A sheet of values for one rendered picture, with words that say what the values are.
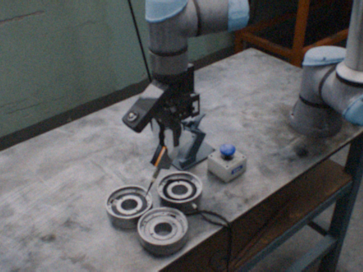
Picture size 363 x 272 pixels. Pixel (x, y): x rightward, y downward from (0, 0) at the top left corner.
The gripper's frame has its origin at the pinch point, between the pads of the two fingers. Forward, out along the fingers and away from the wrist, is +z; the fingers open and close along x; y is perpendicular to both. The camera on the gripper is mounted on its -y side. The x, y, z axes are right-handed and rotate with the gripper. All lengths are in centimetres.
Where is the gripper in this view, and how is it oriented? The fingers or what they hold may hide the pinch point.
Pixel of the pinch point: (165, 152)
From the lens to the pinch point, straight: 97.2
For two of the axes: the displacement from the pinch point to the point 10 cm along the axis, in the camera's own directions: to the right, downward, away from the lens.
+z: 0.2, 8.1, 5.8
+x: -6.5, -4.3, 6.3
